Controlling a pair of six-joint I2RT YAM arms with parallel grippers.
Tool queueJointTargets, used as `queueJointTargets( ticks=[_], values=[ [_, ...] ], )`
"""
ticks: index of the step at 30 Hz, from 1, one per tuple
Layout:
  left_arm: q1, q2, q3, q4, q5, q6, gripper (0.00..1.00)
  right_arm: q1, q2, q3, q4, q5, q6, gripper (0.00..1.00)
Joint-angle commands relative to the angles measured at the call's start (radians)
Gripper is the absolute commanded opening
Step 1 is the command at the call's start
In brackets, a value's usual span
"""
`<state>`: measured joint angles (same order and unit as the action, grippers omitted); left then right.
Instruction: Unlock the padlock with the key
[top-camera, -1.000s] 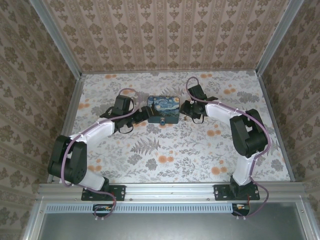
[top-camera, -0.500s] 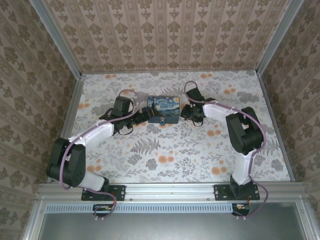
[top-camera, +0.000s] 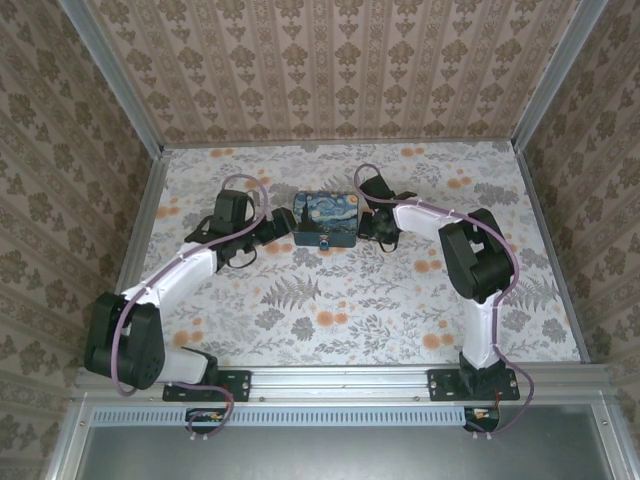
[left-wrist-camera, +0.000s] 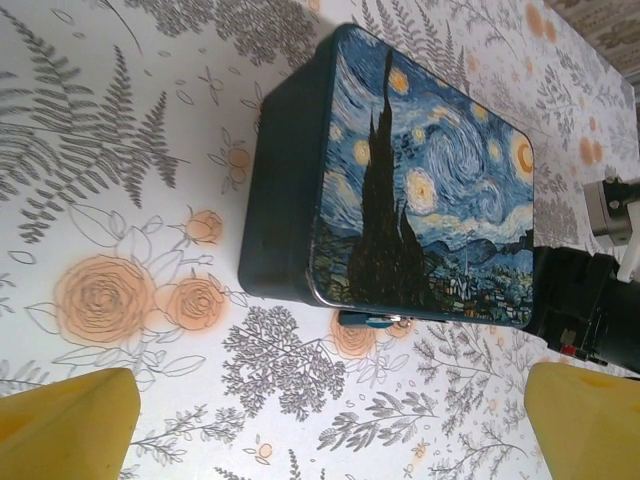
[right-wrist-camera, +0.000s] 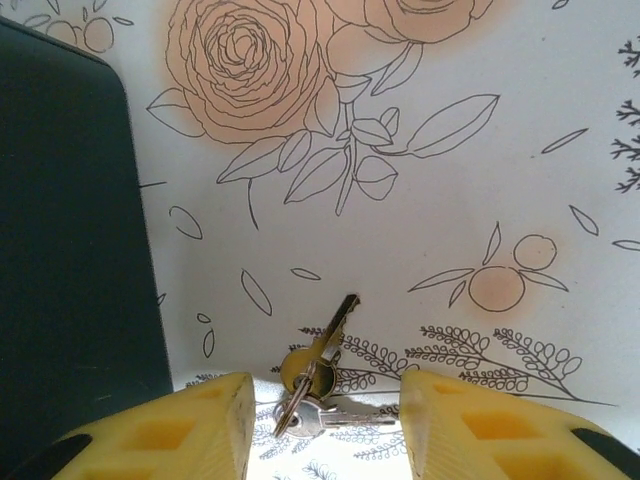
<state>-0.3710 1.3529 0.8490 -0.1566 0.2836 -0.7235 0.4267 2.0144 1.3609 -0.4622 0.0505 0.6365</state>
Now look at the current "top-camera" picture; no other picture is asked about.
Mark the teal starry night box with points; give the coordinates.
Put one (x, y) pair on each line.
(325, 210)

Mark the small silver padlock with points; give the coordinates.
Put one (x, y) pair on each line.
(324, 245)

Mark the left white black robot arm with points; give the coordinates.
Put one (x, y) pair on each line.
(175, 280)

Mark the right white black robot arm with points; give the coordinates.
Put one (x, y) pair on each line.
(480, 330)

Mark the black controller board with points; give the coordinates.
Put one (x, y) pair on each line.
(482, 417)
(205, 417)

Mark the grey metal panel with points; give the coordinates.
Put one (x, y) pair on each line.
(340, 455)

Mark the aluminium side rail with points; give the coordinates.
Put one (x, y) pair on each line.
(552, 250)
(137, 250)

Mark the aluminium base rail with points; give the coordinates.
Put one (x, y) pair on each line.
(340, 382)

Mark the aluminium frame post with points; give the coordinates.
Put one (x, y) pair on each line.
(560, 70)
(115, 75)

